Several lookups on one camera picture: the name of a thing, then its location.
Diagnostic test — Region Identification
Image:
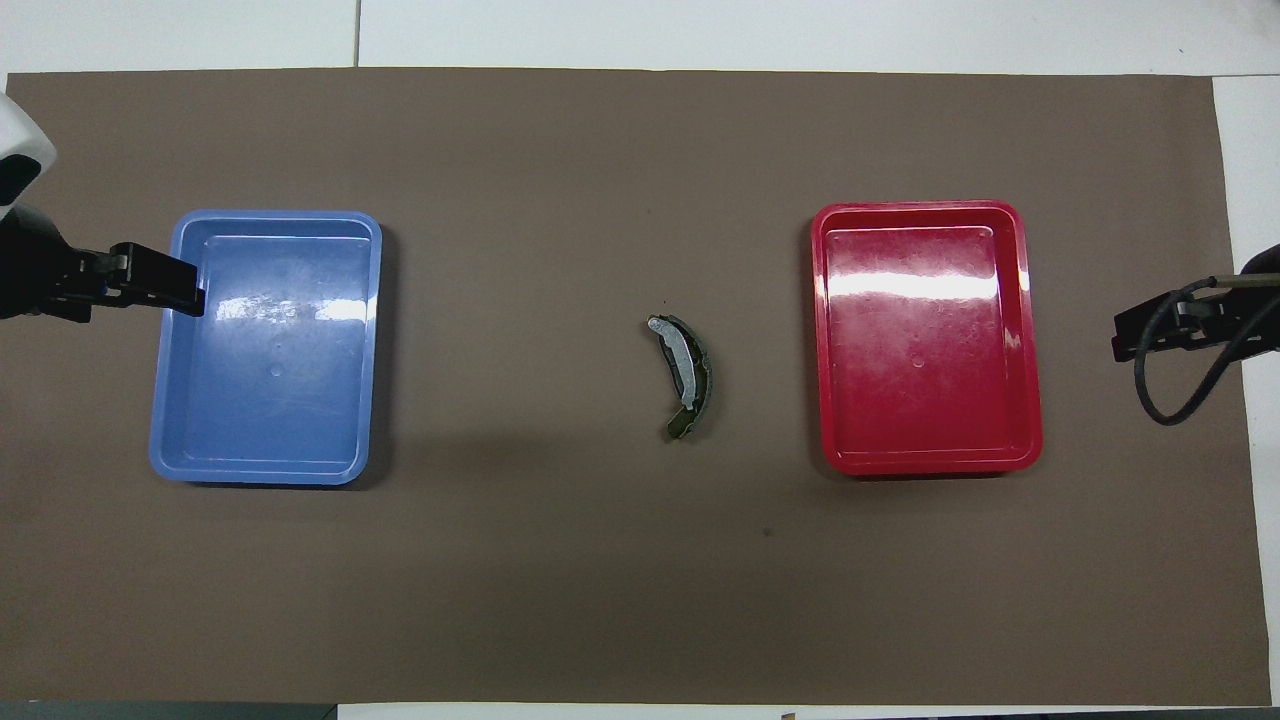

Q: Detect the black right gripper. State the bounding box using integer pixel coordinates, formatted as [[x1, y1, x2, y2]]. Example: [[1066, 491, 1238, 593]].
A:
[[1113, 245, 1280, 363]]

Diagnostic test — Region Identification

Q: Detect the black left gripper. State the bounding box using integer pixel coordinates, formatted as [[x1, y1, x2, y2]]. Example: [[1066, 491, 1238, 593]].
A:
[[0, 205, 207, 323]]

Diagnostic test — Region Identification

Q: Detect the curved brake shoe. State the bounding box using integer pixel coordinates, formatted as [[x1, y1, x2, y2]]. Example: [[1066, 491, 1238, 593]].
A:
[[647, 314, 714, 442]]

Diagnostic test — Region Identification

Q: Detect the blue plastic tray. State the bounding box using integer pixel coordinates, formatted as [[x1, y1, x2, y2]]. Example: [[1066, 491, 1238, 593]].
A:
[[148, 209, 384, 487]]

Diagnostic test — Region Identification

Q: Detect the red plastic tray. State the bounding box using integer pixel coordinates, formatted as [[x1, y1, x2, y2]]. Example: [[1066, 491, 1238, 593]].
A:
[[810, 200, 1044, 476]]

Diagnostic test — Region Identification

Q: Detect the brown table mat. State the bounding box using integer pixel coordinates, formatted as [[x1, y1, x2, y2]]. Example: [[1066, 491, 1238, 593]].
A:
[[0, 67, 1273, 706]]

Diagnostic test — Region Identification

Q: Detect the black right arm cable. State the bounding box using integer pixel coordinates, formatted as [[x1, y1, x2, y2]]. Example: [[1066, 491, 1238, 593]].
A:
[[1133, 275, 1280, 426]]

